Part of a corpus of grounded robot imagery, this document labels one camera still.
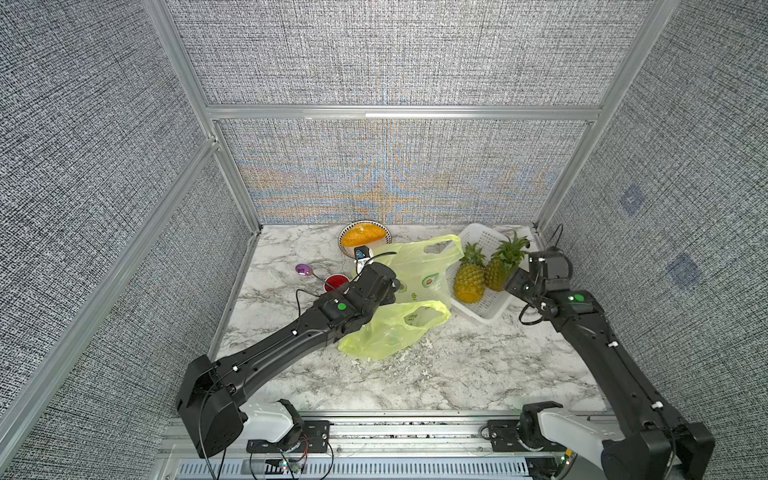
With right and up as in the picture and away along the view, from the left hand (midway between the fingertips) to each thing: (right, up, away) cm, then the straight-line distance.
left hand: (392, 279), depth 77 cm
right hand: (+34, +1, +2) cm, 34 cm away
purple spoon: (-26, +2, +15) cm, 30 cm away
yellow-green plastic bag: (+10, -6, +11) cm, 16 cm away
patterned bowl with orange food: (-10, +14, +32) cm, 37 cm away
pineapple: (+25, 0, +16) cm, 29 cm away
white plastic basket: (+51, +9, +32) cm, 61 cm away
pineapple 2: (+34, +4, +13) cm, 37 cm away
